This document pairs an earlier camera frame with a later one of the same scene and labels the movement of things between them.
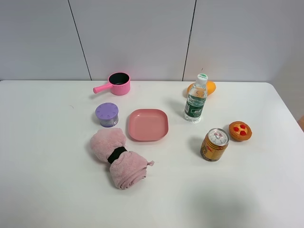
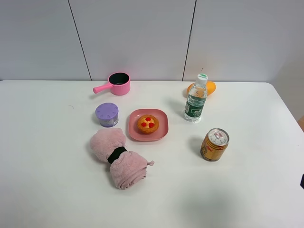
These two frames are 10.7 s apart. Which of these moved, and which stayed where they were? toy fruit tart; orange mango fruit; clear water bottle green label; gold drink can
Moved: toy fruit tart
Stayed: clear water bottle green label; gold drink can; orange mango fruit
